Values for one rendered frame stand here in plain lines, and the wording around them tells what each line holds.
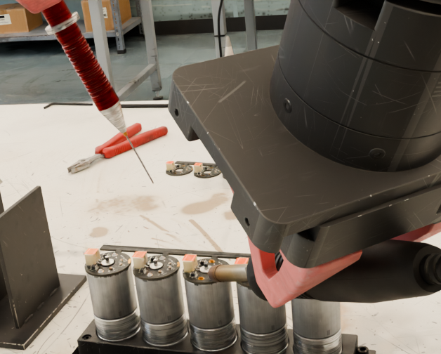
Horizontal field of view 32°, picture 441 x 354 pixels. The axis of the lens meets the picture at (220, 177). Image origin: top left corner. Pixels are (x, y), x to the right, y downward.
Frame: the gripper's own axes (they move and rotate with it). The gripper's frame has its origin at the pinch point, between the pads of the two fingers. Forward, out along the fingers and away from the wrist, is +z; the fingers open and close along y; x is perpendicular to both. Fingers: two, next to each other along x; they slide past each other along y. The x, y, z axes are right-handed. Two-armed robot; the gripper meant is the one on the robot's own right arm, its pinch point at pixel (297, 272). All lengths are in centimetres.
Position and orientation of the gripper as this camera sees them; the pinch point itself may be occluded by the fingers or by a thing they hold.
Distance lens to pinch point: 30.5
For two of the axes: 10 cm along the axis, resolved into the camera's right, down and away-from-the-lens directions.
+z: -1.4, 6.6, 7.4
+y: -8.8, 2.6, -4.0
